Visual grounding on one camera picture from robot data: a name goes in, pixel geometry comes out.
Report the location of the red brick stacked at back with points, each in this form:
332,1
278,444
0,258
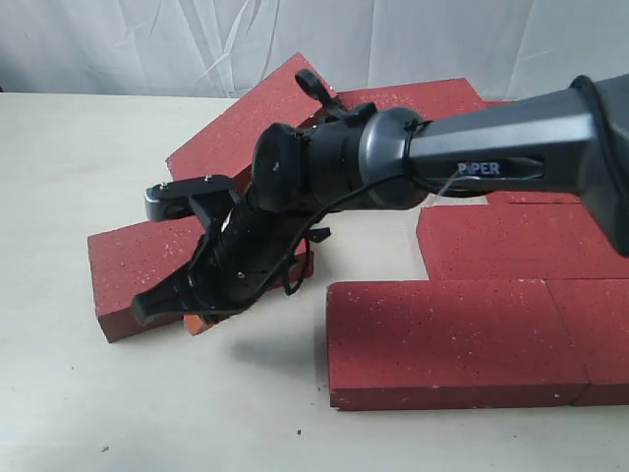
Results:
432,100

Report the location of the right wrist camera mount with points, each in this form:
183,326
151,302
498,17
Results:
208,198

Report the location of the red brick right row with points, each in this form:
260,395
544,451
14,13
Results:
531,198

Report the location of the red brick front left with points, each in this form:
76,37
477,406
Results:
430,344

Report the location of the red brick leaning far left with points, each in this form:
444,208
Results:
226,145

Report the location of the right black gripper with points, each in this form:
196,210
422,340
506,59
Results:
242,252

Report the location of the red brick middle row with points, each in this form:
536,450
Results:
515,241

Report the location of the red brick row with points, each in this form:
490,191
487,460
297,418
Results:
515,241
531,198

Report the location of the red brick with white specks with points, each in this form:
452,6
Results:
128,261

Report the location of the red brick front right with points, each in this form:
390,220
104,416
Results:
595,315

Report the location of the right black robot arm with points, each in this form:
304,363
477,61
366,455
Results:
571,141

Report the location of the white fabric backdrop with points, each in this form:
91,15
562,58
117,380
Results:
505,49

